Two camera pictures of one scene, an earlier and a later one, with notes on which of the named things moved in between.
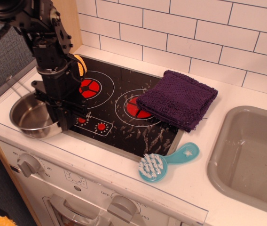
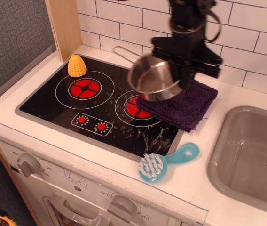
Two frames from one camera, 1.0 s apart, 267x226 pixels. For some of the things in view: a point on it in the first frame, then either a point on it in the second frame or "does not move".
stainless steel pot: [29, 114] -> [150, 76]
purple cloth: [178, 100] does not move
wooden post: [68, 14] does not move
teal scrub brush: [153, 167] does not move
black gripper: [61, 89] -> [191, 49]
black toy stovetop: [113, 118] does not move
